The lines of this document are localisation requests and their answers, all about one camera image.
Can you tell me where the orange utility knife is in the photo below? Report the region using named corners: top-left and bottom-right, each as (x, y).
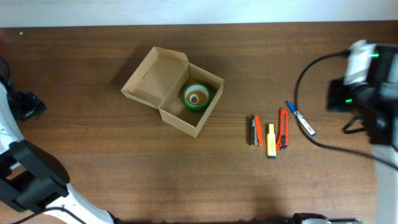
top-left (276, 108), bottom-right (289, 151)

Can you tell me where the yellow highlighter pen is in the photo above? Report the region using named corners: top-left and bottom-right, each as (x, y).
top-left (267, 123), bottom-right (276, 159)

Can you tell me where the orange black stapler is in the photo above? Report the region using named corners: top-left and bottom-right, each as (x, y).
top-left (249, 115), bottom-right (263, 147)

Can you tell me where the brown cardboard box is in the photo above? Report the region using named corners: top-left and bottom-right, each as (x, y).
top-left (121, 47), bottom-right (224, 138)

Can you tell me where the green tape roll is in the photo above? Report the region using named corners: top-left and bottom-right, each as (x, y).
top-left (183, 83), bottom-right (211, 112)

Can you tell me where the small yellow tape roll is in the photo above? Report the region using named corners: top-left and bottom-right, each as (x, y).
top-left (185, 90), bottom-right (208, 106)

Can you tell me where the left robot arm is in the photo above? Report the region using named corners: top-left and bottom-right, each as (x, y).
top-left (1, 58), bottom-right (121, 223)

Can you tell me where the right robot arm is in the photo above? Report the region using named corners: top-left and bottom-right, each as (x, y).
top-left (294, 40), bottom-right (397, 223)

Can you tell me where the blue white marker pen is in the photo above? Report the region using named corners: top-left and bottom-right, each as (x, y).
top-left (286, 101), bottom-right (316, 137)

